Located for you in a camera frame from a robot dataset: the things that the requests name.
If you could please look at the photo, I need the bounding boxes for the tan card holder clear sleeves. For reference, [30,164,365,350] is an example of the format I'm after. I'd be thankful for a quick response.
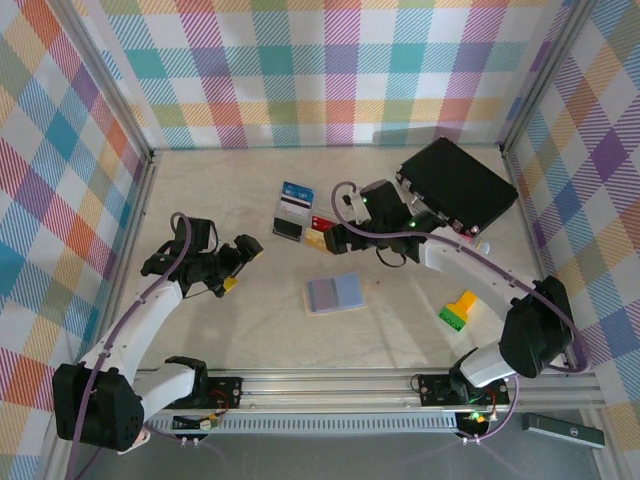
[302,271,370,317]

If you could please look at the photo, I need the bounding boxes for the card with dark stripe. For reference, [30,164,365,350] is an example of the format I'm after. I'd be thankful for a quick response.
[278,194,312,217]

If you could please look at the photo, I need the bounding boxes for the blue card white print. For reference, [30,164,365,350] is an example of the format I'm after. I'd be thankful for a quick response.
[281,180,317,202]

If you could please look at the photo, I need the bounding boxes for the clear acrylic card organizer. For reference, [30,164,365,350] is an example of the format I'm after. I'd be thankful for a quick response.
[271,187,355,257]

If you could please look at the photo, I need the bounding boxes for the black card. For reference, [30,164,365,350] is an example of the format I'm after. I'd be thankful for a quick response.
[273,217,303,240]

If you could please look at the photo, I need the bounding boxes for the black briefcase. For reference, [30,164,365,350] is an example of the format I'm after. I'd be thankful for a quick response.
[394,137,520,236]

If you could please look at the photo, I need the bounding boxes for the pink toy microphone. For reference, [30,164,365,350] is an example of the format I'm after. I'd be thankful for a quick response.
[457,234,491,254]

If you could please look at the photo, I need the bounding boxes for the green yellow toy brick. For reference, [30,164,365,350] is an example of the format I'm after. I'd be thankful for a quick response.
[438,289,477,332]

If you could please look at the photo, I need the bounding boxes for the small black controller board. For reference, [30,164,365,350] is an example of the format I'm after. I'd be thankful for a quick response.
[455,409,497,435]
[172,412,222,432]

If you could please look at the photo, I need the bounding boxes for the black flat bar device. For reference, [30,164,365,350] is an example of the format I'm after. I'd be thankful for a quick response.
[521,412,606,449]

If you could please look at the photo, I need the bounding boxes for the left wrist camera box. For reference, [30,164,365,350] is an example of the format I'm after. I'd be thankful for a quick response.
[171,216,215,252]

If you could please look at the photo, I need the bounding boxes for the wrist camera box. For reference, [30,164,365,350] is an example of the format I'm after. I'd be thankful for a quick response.
[171,216,215,252]
[349,178,407,222]

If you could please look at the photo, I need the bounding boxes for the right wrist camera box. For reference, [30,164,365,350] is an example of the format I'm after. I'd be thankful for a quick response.
[349,178,407,222]

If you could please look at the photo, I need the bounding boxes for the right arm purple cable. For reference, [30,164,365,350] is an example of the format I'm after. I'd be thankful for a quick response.
[332,180,593,444]

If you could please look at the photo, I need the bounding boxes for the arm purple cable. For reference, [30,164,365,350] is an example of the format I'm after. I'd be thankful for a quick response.
[63,212,201,480]
[332,180,593,444]

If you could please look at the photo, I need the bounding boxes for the aluminium table edge rail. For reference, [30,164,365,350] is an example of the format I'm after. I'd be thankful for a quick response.
[84,148,164,375]
[501,144,576,370]

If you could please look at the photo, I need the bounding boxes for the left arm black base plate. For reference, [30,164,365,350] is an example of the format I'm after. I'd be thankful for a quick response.
[152,375,245,411]

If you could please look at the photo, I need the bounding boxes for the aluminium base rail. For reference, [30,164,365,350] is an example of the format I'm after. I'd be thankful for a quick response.
[52,368,601,415]

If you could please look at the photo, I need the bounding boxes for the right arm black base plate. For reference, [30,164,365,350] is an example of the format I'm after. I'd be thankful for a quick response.
[417,372,512,407]

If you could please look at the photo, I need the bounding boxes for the grey slotted cable duct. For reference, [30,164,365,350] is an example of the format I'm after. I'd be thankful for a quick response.
[144,413,496,435]

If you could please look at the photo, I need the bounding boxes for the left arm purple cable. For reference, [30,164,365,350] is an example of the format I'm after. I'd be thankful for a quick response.
[63,212,201,480]

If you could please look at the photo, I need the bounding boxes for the aluminium frame post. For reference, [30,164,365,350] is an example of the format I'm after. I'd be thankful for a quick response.
[49,0,157,164]
[498,0,604,154]

